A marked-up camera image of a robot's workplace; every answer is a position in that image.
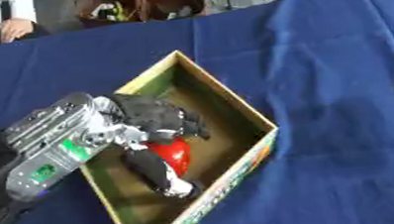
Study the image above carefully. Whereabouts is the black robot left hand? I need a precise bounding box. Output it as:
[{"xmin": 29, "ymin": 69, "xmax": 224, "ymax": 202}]
[{"xmin": 107, "ymin": 86, "xmax": 217, "ymax": 204}]

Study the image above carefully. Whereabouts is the red toy fruit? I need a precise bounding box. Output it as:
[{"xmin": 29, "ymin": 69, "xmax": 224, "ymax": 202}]
[{"xmin": 145, "ymin": 135, "xmax": 195, "ymax": 181}]

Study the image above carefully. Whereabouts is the tan cardboard box green inside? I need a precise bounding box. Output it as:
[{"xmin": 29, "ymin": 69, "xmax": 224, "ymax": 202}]
[{"xmin": 71, "ymin": 43, "xmax": 287, "ymax": 224}]

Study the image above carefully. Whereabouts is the brown open cardboard box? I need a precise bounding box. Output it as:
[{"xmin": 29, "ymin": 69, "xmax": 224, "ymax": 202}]
[{"xmin": 137, "ymin": 0, "xmax": 211, "ymax": 23}]

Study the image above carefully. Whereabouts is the brown cardboard box with items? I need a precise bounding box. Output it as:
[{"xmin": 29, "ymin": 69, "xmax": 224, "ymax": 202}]
[{"xmin": 74, "ymin": 0, "xmax": 145, "ymax": 29}]

